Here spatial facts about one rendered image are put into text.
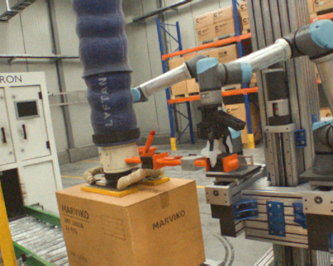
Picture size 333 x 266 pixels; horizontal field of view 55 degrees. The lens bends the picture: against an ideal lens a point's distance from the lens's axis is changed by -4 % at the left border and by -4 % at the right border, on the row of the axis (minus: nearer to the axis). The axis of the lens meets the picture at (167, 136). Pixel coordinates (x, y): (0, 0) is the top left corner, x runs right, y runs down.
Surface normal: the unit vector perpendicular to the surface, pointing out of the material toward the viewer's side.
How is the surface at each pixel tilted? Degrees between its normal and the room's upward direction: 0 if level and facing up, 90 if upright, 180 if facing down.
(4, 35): 90
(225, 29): 90
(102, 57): 101
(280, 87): 90
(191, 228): 90
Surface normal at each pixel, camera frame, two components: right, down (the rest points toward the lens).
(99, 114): -0.33, -0.15
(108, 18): 0.33, -0.27
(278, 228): -0.65, 0.15
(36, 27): 0.76, -0.04
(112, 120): 0.09, -0.11
